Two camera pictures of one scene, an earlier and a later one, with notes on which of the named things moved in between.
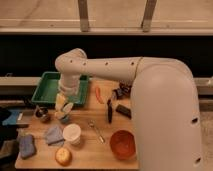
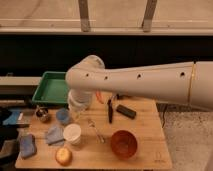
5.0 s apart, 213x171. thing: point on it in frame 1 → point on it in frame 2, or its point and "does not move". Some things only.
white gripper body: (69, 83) → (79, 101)
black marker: (110, 110) does not move
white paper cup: (72, 134) does not move
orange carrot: (98, 95) does not move
